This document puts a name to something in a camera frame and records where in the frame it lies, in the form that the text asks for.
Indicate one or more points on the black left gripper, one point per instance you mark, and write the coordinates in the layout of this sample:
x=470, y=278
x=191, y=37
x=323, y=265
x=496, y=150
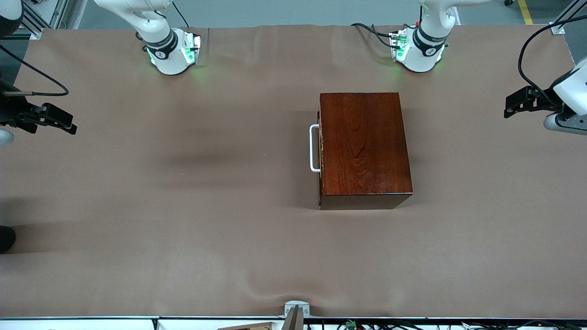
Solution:
x=545, y=103

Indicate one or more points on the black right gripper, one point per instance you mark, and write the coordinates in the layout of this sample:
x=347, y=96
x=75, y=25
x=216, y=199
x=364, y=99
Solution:
x=10, y=111

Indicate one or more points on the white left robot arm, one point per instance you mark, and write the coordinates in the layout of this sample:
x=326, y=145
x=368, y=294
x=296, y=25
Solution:
x=426, y=50

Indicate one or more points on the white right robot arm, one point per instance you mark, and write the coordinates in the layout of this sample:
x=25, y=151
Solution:
x=169, y=59

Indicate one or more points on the dark wooden drawer cabinet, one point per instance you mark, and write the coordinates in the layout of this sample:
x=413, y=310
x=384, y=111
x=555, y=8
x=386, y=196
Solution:
x=367, y=146

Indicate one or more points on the black round object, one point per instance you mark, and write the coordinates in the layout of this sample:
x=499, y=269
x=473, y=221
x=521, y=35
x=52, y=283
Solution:
x=5, y=239

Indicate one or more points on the brown table cloth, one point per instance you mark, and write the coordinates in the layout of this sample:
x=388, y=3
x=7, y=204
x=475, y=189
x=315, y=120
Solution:
x=183, y=229

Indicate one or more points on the light wood board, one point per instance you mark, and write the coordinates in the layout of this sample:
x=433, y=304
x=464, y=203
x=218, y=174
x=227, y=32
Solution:
x=250, y=327

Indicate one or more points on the aluminium frame profile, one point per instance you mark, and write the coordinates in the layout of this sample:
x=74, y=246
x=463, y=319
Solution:
x=568, y=16
x=34, y=20

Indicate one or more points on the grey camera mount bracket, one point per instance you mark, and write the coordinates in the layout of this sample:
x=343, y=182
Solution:
x=296, y=306

